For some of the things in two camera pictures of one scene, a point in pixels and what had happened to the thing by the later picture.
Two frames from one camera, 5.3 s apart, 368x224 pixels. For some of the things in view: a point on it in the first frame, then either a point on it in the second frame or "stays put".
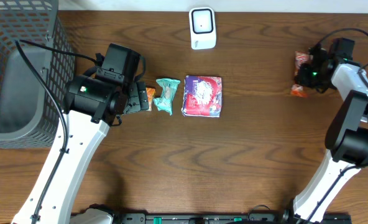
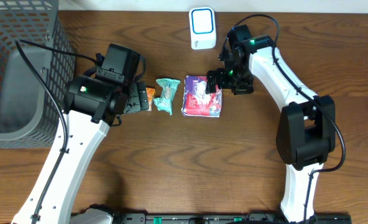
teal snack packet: x=165 y=103 stays put
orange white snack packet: x=150 y=93 stays put
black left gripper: x=142 y=100 stays put
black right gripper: x=302 y=78 to x=245 y=89
